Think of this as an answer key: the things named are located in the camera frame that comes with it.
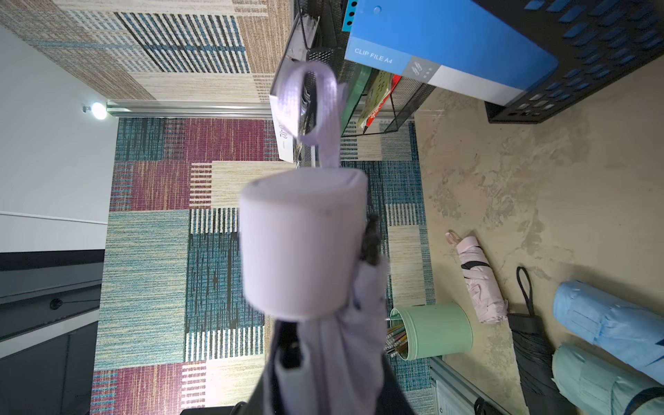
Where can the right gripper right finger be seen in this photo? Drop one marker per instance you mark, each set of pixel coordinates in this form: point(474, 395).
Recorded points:
point(391, 400)

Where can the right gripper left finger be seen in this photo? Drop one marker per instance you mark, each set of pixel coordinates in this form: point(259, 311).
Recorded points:
point(274, 392)

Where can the purple umbrella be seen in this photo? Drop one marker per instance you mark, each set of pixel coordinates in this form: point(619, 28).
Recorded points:
point(310, 256)

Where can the mint green umbrella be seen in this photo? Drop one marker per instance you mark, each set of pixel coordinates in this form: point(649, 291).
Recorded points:
point(599, 387)

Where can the light blue umbrella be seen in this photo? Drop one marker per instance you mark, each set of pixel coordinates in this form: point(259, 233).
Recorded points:
point(631, 333)

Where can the pale pink small umbrella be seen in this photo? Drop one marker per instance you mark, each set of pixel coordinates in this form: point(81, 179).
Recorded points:
point(480, 280)

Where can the black folded umbrella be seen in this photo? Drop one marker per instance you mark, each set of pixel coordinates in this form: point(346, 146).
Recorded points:
point(534, 357)

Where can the mint green pen cup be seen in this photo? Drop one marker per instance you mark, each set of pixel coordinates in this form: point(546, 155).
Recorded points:
point(424, 331)

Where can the red book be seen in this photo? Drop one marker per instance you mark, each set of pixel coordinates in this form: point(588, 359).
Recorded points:
point(378, 93)

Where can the blue clip file folder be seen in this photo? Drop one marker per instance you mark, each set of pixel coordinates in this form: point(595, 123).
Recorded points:
point(455, 45)

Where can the teal file folder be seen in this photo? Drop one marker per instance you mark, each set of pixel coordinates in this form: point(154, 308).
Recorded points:
point(349, 8)

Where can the black mesh file holder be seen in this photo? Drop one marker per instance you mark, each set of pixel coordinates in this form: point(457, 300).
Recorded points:
point(595, 43)

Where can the black wire shelf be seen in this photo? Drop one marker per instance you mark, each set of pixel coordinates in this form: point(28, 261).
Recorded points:
point(329, 47)

